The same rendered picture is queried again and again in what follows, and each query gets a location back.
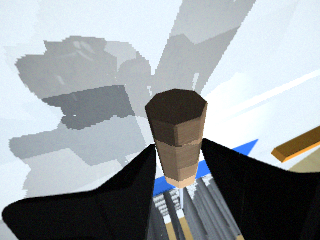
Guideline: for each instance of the brown flat bar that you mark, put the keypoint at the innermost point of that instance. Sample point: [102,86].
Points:
[297,145]

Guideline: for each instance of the blue flat strip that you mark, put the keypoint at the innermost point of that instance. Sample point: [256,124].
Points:
[161,185]

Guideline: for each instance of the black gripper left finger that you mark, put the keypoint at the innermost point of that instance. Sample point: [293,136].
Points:
[119,209]

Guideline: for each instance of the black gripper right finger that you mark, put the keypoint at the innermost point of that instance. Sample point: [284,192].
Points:
[267,202]

